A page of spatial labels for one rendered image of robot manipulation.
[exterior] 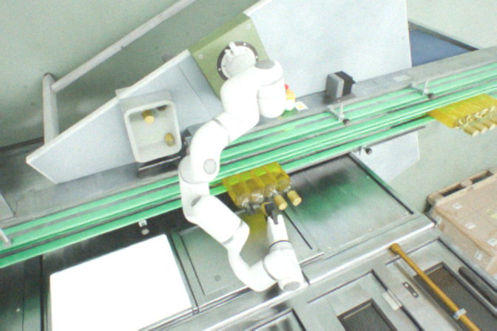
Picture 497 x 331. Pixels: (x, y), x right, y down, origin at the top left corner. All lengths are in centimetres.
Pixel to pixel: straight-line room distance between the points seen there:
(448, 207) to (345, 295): 385
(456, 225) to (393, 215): 336
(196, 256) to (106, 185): 41
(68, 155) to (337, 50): 114
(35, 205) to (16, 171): 59
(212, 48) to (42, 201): 79
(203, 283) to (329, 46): 104
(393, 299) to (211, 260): 61
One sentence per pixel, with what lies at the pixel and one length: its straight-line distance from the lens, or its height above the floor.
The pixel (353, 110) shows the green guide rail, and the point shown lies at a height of 92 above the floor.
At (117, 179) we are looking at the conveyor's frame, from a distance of 141.
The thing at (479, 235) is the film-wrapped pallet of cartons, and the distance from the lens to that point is 494.
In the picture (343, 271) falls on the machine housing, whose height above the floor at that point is 140.
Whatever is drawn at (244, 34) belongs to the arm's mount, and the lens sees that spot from 128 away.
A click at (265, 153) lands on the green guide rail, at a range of 142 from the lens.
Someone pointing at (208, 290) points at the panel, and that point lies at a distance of 126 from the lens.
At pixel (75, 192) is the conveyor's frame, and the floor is 83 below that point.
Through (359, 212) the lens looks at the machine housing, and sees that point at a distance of 156.
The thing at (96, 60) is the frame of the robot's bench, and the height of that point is 20.
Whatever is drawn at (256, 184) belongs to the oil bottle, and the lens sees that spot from 134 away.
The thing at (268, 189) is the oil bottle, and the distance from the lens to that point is 133.
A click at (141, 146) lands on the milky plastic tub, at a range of 141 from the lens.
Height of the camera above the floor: 191
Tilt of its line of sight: 46 degrees down
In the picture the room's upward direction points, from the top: 142 degrees clockwise
